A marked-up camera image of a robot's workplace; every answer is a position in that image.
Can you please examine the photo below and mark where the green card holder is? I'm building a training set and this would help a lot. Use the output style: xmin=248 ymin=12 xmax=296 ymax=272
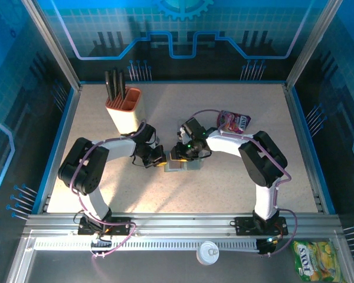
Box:
xmin=164 ymin=157 xmax=202 ymax=173

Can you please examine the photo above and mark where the beige knife block orange top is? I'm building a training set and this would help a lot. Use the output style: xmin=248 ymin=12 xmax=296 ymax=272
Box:
xmin=105 ymin=87 xmax=147 ymax=136

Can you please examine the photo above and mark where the purple candy bag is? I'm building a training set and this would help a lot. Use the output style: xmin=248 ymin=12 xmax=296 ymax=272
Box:
xmin=217 ymin=110 xmax=251 ymax=135

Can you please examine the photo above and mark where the white can lid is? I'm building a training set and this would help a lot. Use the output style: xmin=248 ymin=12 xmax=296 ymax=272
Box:
xmin=196 ymin=241 xmax=220 ymax=266

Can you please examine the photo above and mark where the black electronics box green light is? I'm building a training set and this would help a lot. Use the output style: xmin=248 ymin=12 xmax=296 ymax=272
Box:
xmin=255 ymin=237 xmax=281 ymax=256

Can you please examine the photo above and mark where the yellow green candy bag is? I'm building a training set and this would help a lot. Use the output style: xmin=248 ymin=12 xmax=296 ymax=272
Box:
xmin=291 ymin=240 xmax=348 ymax=283

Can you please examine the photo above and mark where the aluminium mounting rail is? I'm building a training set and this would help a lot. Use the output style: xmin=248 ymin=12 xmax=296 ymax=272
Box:
xmin=23 ymin=212 xmax=345 ymax=240

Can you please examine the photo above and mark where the black knife handle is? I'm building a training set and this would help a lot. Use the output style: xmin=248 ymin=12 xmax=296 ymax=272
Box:
xmin=119 ymin=70 xmax=126 ymax=100
xmin=112 ymin=68 xmax=120 ymax=100
xmin=105 ymin=70 xmax=113 ymax=100

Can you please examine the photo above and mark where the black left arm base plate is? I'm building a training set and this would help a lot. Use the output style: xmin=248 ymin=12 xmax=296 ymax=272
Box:
xmin=77 ymin=216 xmax=131 ymax=236

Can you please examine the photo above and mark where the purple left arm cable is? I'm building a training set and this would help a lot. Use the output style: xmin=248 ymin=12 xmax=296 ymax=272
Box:
xmin=70 ymin=119 xmax=148 ymax=259

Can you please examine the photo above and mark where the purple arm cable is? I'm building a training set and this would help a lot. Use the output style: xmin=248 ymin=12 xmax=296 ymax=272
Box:
xmin=184 ymin=109 xmax=298 ymax=258
xmin=70 ymin=119 xmax=148 ymax=259

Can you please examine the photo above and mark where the white slotted cable duct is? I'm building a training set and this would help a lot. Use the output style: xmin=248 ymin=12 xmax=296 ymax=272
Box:
xmin=34 ymin=239 xmax=260 ymax=252

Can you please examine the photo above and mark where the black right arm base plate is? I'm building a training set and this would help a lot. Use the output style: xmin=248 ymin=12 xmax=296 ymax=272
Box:
xmin=234 ymin=216 xmax=289 ymax=236

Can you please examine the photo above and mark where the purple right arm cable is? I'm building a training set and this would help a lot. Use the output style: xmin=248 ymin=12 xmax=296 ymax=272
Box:
xmin=184 ymin=109 xmax=298 ymax=258

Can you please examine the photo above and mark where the aluminium frame post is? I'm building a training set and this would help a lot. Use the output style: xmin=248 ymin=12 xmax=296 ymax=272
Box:
xmin=284 ymin=0 xmax=345 ymax=92
xmin=20 ymin=0 xmax=83 ymax=92

